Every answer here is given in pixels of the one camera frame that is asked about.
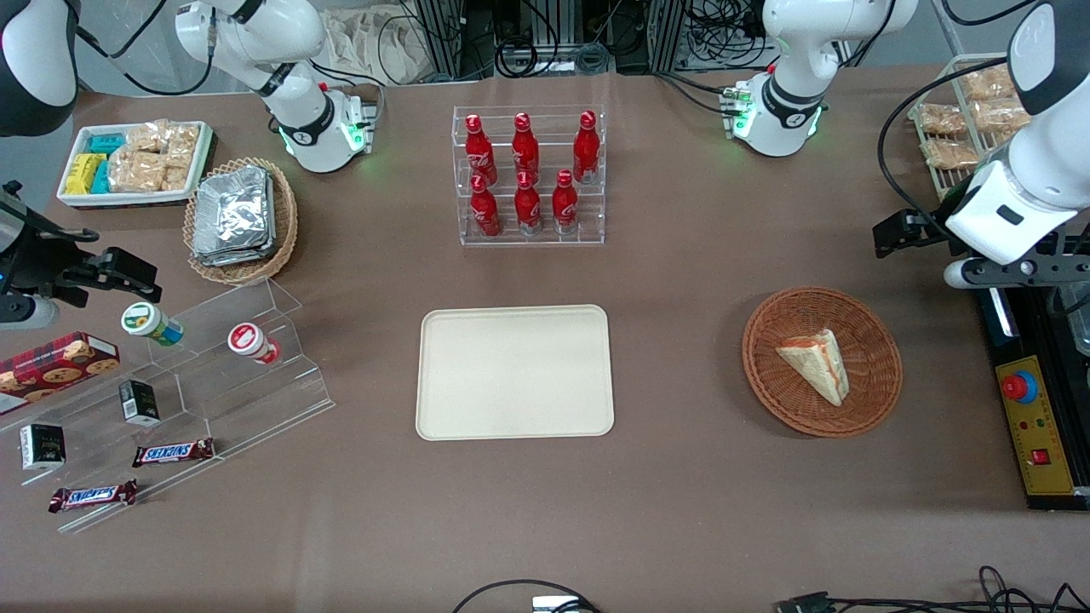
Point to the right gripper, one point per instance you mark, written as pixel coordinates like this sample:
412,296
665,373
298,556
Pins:
36,257

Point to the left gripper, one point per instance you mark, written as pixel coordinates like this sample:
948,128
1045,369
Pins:
927,232

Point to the triangle sandwich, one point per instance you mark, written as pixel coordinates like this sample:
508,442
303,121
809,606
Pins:
817,366

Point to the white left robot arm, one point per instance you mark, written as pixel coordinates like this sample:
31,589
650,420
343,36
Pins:
792,51

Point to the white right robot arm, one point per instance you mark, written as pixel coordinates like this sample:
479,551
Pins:
255,34

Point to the white rectangular snack tray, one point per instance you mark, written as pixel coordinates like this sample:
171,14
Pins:
128,199

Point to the oval tan wicker basket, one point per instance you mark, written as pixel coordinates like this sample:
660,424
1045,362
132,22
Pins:
247,271

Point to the round brown wicker basket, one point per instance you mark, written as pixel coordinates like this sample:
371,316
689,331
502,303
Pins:
873,383

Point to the beige plastic tray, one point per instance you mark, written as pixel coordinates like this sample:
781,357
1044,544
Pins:
511,375

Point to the green lid snack cup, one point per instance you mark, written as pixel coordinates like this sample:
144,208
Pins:
140,319

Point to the teal snack pack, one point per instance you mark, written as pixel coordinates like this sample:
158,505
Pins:
106,144
101,177

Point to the clear bag of rice crackers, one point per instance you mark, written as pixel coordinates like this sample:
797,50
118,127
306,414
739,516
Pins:
146,136
145,172
184,143

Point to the yellow snack pack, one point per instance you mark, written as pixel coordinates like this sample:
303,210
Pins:
83,174

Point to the red cookie box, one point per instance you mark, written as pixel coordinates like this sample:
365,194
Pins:
51,366

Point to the silver foil pouch stack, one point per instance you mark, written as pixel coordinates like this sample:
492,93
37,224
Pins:
230,213

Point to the small black carton box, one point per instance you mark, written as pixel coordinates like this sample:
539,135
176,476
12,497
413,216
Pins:
138,402
43,447

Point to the red lid snack cup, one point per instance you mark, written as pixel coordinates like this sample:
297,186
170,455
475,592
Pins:
245,339

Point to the brown snickers bar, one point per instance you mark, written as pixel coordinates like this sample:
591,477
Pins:
92,496
170,453

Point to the clear plastic container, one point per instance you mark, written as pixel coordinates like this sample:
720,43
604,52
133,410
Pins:
1077,323

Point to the clear acrylic stepped shelf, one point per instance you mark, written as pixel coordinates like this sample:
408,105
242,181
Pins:
289,400

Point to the black yellow control box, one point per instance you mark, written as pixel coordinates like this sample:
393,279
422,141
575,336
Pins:
1035,443

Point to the clear acrylic bottle rack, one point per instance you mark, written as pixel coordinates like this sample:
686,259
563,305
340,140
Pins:
596,230

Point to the red cola bottle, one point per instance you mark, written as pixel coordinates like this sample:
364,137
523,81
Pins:
525,151
565,204
528,209
485,213
585,153
479,153

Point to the beige cloth bag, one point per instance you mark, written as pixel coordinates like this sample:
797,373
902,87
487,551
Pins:
375,42

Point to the aluminium frame post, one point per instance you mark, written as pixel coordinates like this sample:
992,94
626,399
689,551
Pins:
438,38
668,34

